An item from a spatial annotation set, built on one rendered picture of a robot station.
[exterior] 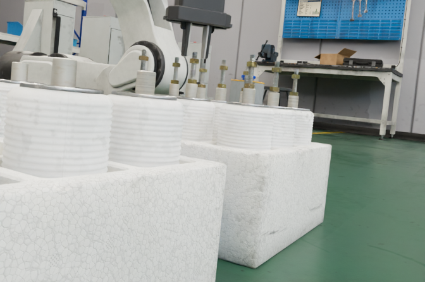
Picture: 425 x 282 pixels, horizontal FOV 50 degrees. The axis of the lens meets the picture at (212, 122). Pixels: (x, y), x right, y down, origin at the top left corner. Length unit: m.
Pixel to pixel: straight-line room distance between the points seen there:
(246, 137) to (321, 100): 5.36
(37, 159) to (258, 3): 6.30
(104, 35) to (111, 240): 3.26
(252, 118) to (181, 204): 0.30
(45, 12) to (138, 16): 2.01
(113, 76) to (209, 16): 0.52
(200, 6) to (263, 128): 0.25
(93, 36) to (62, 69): 3.28
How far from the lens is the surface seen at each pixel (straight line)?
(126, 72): 1.28
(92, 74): 1.43
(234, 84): 1.24
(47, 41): 3.26
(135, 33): 1.34
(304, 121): 0.99
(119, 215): 0.42
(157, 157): 0.50
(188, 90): 0.85
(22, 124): 0.42
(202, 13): 0.85
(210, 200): 0.54
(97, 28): 3.71
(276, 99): 0.90
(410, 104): 5.88
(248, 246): 0.74
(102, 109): 0.43
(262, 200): 0.72
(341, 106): 6.03
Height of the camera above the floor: 0.26
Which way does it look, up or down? 3 degrees down
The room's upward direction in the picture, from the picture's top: 6 degrees clockwise
